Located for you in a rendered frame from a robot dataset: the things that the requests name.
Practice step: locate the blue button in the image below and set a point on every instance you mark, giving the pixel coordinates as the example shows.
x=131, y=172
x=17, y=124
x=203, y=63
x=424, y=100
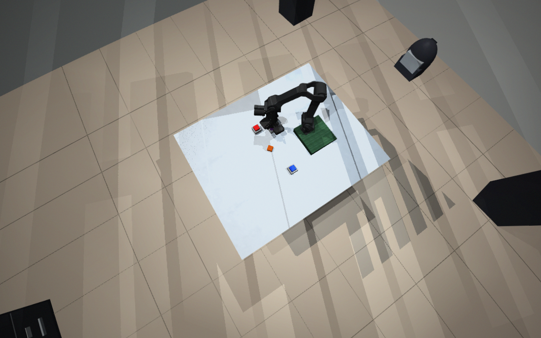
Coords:
x=292, y=169

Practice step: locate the red button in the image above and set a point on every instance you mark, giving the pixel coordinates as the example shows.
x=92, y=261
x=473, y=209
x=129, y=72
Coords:
x=256, y=129

